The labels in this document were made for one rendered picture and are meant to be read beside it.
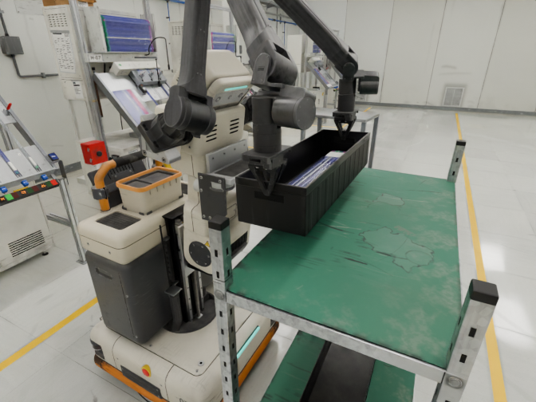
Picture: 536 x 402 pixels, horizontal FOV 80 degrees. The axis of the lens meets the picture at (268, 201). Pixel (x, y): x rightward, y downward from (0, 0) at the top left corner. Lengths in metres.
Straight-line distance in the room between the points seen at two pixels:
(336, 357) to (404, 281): 0.66
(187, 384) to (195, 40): 1.14
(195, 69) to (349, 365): 1.08
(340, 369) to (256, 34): 1.09
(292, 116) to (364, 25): 9.66
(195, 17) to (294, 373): 1.14
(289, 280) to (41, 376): 1.54
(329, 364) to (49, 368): 1.35
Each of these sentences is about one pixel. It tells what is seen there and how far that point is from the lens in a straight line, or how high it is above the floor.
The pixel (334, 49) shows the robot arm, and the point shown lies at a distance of 1.10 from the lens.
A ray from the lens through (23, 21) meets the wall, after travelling 4.62.
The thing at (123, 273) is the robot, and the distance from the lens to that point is 1.29.
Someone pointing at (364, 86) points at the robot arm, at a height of 1.28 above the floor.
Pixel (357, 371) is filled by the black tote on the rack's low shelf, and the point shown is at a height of 0.36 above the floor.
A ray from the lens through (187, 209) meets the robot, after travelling 1.13.
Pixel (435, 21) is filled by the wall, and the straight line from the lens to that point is 10.00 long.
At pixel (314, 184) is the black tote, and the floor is 1.12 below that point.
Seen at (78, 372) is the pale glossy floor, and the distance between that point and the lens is 1.95.
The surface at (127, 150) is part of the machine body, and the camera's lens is 3.14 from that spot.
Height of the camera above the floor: 1.38
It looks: 25 degrees down
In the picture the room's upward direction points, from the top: straight up
